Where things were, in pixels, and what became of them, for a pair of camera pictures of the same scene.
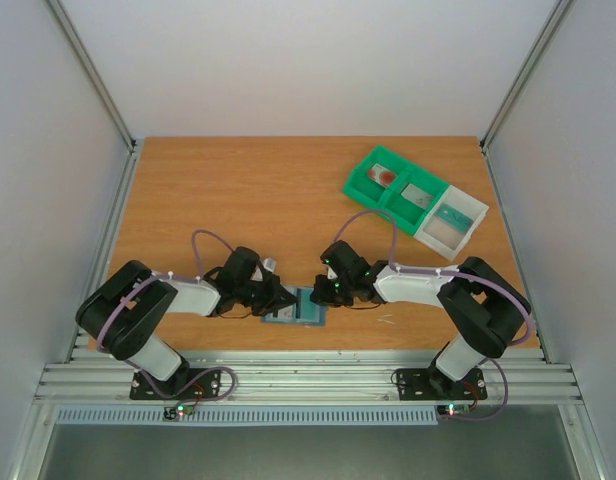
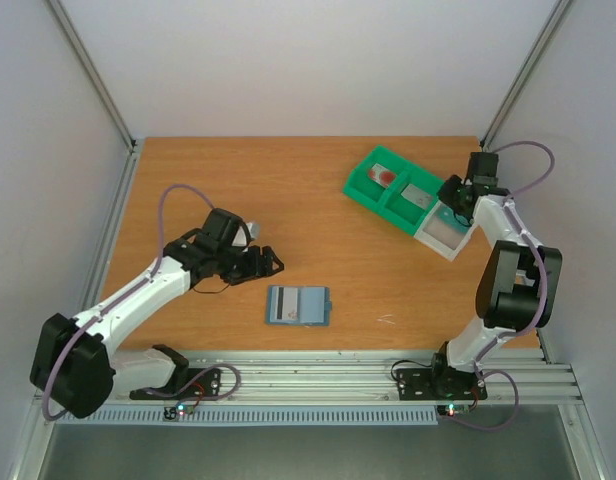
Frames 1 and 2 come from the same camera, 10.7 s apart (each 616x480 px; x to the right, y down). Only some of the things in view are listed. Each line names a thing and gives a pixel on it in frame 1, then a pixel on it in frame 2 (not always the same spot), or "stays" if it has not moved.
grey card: (417, 196) stays
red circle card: (381, 175) stays
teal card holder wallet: (305, 312) stays
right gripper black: (333, 289) -> (455, 195)
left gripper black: (276, 290) -> (255, 267)
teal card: (454, 218) stays
